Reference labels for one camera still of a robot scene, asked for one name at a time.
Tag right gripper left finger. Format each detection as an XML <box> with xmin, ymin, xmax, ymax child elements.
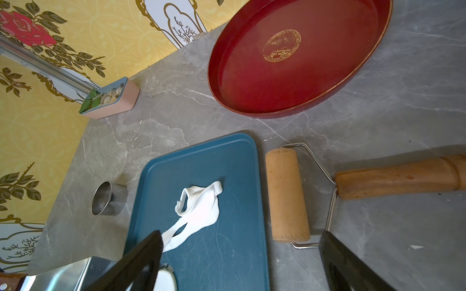
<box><xmin>86</xmin><ymin>230</ymin><xmax>163</xmax><ymax>291</ymax></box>

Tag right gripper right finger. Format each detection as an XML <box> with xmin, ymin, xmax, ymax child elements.
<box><xmin>319</xmin><ymin>231</ymin><xmax>395</xmax><ymax>291</ymax></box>

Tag round white dumpling wrapper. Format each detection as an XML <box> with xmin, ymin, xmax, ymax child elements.
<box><xmin>153</xmin><ymin>264</ymin><xmax>178</xmax><ymax>291</ymax></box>

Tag metal dough scraper wooden handle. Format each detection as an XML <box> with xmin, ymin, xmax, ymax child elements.
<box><xmin>1</xmin><ymin>257</ymin><xmax>116</xmax><ymax>291</ymax></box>

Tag wooden rolling pin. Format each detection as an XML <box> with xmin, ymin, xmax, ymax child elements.
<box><xmin>265</xmin><ymin>143</ymin><xmax>466</xmax><ymax>249</ymax></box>

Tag small glass cup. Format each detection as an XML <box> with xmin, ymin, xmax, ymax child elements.
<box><xmin>91</xmin><ymin>181</ymin><xmax>127</xmax><ymax>217</ymax></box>

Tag white dough lump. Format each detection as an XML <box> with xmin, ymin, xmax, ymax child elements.
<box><xmin>161</xmin><ymin>181</ymin><xmax>223</xmax><ymax>252</ymax></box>

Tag teal plastic tray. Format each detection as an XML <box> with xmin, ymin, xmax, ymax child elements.
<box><xmin>125</xmin><ymin>133</ymin><xmax>270</xmax><ymax>291</ymax></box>

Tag pink rectangular planter box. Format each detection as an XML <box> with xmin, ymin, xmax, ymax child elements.
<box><xmin>79</xmin><ymin>77</ymin><xmax>140</xmax><ymax>119</ymax></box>

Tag red round tray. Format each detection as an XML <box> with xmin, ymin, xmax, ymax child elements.
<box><xmin>208</xmin><ymin>1</ymin><xmax>393</xmax><ymax>118</ymax></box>

